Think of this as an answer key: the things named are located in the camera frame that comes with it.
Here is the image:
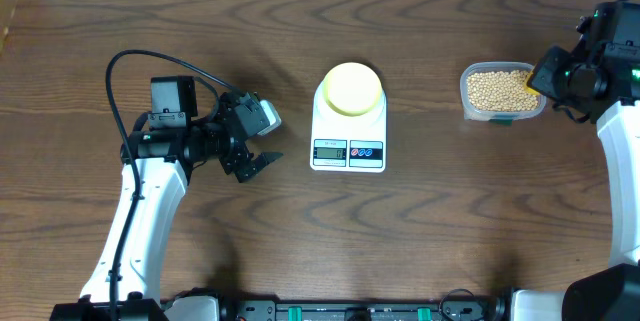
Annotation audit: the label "yellow measuring scoop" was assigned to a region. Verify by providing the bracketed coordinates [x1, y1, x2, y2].
[523, 71, 541, 96]

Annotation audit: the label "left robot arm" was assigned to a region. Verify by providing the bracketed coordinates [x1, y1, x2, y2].
[51, 76, 281, 320]

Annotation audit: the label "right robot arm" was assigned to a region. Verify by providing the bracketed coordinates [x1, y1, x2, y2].
[526, 0, 639, 320]

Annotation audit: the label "white digital kitchen scale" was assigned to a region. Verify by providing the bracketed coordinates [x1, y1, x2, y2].
[309, 82, 387, 173]

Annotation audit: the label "yellow bowl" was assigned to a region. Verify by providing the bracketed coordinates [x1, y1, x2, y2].
[322, 62, 383, 117]

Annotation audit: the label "soybeans in container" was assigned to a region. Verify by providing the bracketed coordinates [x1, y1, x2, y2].
[466, 70, 539, 112]

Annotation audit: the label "clear plastic container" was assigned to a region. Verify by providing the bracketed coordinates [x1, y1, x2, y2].
[460, 62, 546, 123]

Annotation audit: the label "green tape patch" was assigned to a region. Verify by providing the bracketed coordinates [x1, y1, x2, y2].
[489, 118, 514, 126]

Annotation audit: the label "right black cable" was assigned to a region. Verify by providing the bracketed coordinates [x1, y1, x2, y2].
[552, 0, 640, 125]

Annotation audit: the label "black cable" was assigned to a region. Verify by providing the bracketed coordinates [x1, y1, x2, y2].
[552, 0, 640, 125]
[104, 49, 246, 321]

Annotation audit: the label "left black cable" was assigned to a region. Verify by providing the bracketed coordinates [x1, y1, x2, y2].
[104, 49, 246, 321]

